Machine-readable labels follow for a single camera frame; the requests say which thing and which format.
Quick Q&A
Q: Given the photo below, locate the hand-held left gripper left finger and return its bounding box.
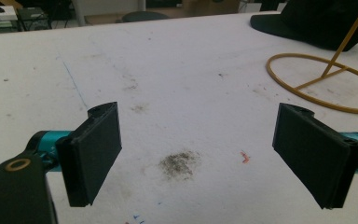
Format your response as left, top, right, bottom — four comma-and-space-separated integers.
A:
27, 101, 123, 208

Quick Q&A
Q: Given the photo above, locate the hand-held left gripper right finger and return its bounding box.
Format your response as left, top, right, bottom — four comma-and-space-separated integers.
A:
271, 103, 358, 210

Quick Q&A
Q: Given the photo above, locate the black baseball cap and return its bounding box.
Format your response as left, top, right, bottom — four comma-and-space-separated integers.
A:
250, 0, 358, 52

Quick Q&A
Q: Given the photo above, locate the white table leg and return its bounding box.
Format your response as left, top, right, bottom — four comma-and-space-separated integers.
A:
72, 0, 88, 27

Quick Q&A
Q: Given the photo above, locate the dark equipment case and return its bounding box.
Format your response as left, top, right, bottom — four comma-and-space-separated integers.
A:
16, 7, 51, 32

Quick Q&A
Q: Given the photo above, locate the round dark stool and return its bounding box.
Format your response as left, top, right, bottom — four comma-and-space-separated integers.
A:
121, 10, 171, 23

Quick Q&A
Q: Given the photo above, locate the white box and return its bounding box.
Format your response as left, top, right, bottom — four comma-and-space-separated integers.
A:
0, 5, 19, 21

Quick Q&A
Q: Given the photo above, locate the gold wire stand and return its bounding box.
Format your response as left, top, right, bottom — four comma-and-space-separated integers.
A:
266, 0, 358, 116

